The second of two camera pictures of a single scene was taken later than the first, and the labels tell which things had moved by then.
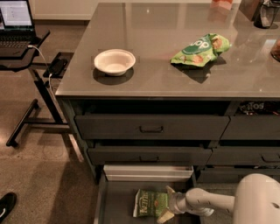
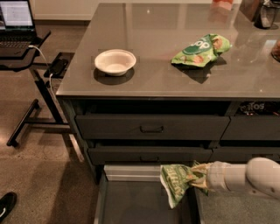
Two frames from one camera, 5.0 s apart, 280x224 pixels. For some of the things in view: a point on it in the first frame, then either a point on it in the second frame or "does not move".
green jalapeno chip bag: (150, 204) → (176, 181)
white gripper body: (174, 201) → (216, 176)
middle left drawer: (149, 156) does not move
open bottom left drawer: (138, 193) does not move
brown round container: (275, 51) does not move
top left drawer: (149, 127) does not move
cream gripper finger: (170, 191) → (201, 168)
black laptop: (17, 29) does not move
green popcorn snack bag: (202, 51) does not move
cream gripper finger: (164, 216) → (200, 182)
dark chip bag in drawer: (258, 108) does not move
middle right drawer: (245, 156) does not move
